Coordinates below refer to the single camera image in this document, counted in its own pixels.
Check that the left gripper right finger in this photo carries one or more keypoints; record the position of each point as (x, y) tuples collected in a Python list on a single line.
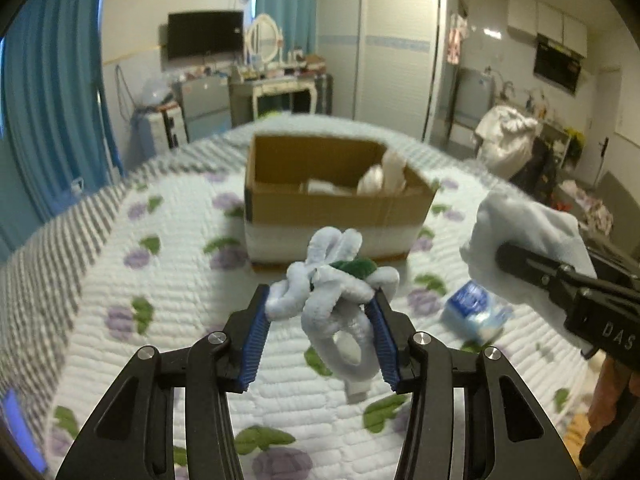
[(507, 433)]

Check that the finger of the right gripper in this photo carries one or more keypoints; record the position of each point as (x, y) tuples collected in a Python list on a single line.
[(530, 278)]

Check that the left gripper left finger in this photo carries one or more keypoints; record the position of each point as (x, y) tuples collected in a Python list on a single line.
[(130, 433)]

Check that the white cloth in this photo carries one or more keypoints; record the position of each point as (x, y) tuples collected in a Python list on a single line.
[(514, 243)]

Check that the blue tissue pack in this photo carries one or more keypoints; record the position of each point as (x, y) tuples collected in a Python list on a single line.
[(476, 314)]

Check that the cream lace sock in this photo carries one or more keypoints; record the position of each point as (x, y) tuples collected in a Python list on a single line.
[(386, 177)]

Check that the grey plush bunny toy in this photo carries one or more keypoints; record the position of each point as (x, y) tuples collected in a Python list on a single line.
[(328, 291)]

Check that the white bundled laundry bag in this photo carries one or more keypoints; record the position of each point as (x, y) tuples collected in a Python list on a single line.
[(506, 140)]

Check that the white floral quilt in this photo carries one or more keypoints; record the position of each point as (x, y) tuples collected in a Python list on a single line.
[(175, 268)]

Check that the grey washing machine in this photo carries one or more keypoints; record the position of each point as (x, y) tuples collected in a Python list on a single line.
[(474, 97)]

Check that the black range hood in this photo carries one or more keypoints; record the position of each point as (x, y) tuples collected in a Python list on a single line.
[(557, 65)]

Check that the white kitchen cabinets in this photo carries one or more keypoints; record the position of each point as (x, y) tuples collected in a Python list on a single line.
[(531, 18)]

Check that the white packet in box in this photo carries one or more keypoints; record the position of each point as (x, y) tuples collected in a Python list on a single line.
[(322, 187)]

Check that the brown cardboard box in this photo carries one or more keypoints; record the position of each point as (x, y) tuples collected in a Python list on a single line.
[(280, 220)]

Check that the teal left curtain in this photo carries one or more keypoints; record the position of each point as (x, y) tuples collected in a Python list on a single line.
[(57, 142)]

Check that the white black suitcase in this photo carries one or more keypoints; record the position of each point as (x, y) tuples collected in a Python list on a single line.
[(160, 129)]

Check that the white wardrobe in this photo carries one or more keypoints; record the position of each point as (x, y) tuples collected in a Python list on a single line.
[(387, 59)]

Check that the grey mini fridge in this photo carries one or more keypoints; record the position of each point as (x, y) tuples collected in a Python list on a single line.
[(205, 106)]

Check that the white dressing table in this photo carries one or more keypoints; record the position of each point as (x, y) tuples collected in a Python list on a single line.
[(302, 94)]

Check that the oval vanity mirror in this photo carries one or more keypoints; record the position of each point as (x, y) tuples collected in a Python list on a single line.
[(263, 41)]

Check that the black wall television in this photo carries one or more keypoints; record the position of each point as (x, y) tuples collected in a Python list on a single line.
[(204, 33)]

